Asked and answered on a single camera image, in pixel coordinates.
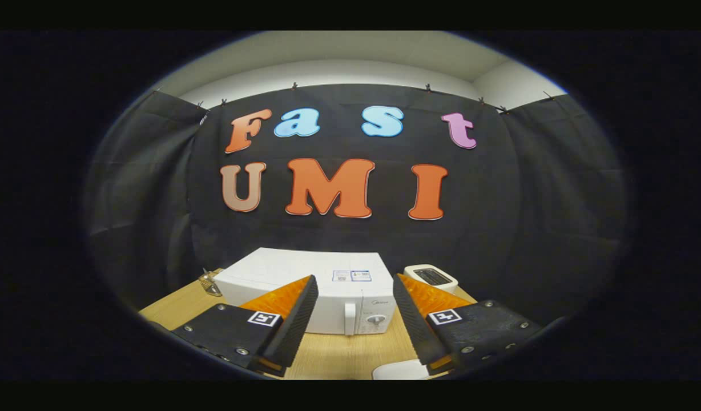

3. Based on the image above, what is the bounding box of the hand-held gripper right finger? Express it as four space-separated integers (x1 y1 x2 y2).
392 273 542 374

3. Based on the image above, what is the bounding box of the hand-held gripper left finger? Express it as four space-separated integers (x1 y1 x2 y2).
171 275 319 377

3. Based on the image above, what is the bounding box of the white microwave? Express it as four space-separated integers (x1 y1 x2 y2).
212 247 398 336

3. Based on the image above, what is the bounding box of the white square plate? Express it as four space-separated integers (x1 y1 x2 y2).
372 360 430 381

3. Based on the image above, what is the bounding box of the cream white toaster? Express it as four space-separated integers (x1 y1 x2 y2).
404 264 459 295

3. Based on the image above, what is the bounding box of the metal table clamp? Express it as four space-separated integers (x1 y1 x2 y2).
198 268 223 297

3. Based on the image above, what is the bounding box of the row of black clips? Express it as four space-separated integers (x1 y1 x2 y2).
154 82 554 115

